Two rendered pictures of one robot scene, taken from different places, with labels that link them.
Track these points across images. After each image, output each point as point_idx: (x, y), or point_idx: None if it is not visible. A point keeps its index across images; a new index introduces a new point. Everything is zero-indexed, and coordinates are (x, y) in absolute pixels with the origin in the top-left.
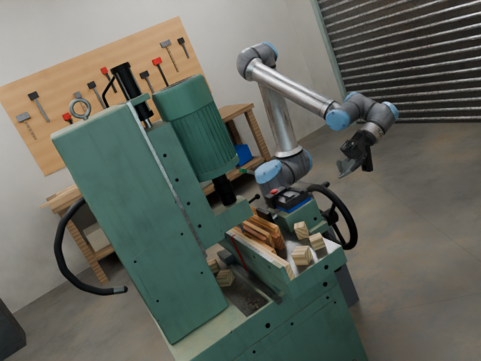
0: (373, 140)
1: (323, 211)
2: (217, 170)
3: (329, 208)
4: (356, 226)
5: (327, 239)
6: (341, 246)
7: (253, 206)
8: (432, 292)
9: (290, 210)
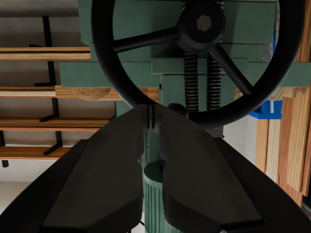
0: None
1: (173, 40)
2: None
3: (198, 49)
4: (304, 20)
5: (281, 87)
6: (308, 86)
7: (65, 87)
8: None
9: None
